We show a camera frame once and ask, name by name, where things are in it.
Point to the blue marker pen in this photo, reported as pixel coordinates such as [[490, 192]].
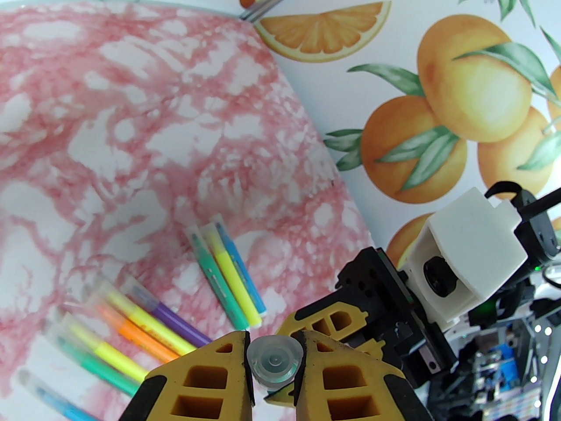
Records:
[[246, 279], [52, 396]]

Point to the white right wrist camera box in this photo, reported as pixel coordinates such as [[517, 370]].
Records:
[[473, 235]]

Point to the green marker pen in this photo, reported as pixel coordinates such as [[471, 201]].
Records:
[[217, 279], [101, 367]]

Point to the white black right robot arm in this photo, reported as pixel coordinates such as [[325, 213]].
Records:
[[550, 290]]

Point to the clear plastic pen cap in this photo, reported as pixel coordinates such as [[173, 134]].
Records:
[[274, 360]]

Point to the orange marker pen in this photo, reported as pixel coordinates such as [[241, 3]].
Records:
[[140, 335]]

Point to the pink marbled plate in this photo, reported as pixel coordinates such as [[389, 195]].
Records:
[[131, 125]]

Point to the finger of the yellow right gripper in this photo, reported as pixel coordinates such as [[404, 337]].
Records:
[[324, 320], [282, 396]]

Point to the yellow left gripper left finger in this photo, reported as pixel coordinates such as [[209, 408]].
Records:
[[206, 379]]

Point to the yellow marker pen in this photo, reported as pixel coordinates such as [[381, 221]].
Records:
[[114, 354], [144, 319], [232, 274]]

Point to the purple marker pen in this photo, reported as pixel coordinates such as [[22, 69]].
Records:
[[175, 322]]

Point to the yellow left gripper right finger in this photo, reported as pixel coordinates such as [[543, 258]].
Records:
[[346, 379]]

